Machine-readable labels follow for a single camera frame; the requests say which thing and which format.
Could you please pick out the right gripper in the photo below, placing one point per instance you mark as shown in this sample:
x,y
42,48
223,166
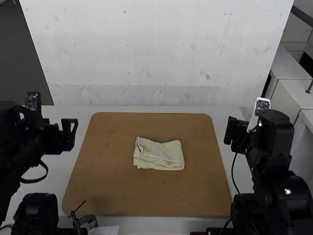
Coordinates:
x,y
239,139

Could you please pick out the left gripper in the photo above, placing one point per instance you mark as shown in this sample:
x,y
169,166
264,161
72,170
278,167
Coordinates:
x,y
52,139

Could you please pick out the pale towel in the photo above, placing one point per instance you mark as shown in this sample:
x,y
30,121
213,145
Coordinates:
x,y
159,154

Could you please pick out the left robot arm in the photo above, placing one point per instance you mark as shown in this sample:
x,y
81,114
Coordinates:
x,y
14,137

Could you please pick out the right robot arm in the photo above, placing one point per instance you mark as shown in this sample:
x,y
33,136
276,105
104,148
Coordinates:
x,y
276,147

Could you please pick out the cork mat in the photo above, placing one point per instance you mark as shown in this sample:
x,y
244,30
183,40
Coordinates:
x,y
97,171

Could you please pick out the black clamp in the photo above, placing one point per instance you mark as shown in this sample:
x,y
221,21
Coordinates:
x,y
82,220

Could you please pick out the silver foil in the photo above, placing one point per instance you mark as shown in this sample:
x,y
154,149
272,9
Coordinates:
x,y
105,230

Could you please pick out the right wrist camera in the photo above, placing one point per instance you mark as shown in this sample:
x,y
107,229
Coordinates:
x,y
262,105

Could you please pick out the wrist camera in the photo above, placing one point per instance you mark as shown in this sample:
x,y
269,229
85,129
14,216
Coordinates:
x,y
33,101
262,105

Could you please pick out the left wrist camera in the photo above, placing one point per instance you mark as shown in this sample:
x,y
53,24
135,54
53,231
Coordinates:
x,y
33,101

